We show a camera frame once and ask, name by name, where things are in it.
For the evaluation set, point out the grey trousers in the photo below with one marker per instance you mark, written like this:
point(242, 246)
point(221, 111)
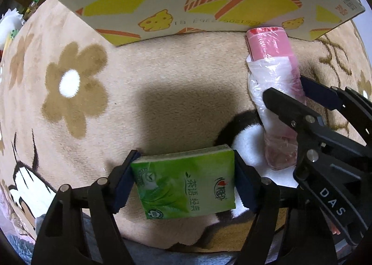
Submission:
point(162, 256)

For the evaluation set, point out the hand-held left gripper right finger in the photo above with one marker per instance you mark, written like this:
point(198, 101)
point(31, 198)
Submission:
point(247, 189)

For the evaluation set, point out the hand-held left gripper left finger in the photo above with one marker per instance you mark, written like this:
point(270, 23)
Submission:
point(125, 183)

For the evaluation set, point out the beige flower printed blanket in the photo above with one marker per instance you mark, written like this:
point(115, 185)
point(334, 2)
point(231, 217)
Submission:
point(87, 122)

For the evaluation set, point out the green tissue packet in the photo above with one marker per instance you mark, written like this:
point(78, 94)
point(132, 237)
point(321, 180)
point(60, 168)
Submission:
point(180, 183)

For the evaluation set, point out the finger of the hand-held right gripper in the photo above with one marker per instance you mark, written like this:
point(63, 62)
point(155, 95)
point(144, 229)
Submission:
point(319, 95)
point(293, 113)

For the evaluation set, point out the pink bag roll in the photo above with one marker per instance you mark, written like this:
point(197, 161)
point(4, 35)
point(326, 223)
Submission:
point(270, 47)

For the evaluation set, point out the white spiky plush toy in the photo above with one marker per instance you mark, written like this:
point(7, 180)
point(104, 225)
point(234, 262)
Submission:
point(8, 19)

